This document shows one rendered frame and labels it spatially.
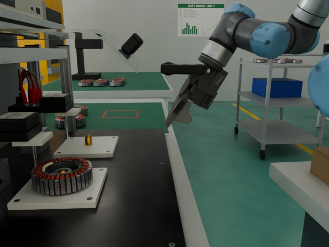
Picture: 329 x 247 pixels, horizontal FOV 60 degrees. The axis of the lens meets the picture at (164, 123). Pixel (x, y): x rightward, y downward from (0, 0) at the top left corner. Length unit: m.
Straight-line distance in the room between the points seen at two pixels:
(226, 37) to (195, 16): 5.20
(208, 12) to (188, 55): 0.88
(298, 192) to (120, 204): 0.39
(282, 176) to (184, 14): 5.33
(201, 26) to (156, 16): 0.90
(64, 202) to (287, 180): 0.50
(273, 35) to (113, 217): 0.49
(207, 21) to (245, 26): 5.27
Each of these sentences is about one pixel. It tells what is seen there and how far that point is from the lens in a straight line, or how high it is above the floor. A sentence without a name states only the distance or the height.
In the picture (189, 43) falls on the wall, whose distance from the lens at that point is 5.90.
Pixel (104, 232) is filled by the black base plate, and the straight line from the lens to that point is 0.47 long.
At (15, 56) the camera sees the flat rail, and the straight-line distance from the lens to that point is 0.65.
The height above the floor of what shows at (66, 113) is 0.88.
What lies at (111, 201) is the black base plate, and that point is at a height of 0.77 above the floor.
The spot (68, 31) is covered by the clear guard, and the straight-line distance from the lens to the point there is 0.43.
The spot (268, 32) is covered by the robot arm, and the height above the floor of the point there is 1.07.
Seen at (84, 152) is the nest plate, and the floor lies 0.78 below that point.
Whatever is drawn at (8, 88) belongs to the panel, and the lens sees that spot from 0.98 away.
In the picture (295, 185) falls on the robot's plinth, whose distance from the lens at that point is 0.71.
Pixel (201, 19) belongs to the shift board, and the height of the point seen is 1.62.
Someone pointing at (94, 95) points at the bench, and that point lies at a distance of 2.16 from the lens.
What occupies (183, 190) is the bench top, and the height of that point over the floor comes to 0.75.
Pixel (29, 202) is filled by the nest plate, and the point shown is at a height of 0.78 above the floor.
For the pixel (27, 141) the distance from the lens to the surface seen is 0.56.
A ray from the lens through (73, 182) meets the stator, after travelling 0.55.
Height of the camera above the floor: 1.04
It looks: 14 degrees down
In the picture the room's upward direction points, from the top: straight up
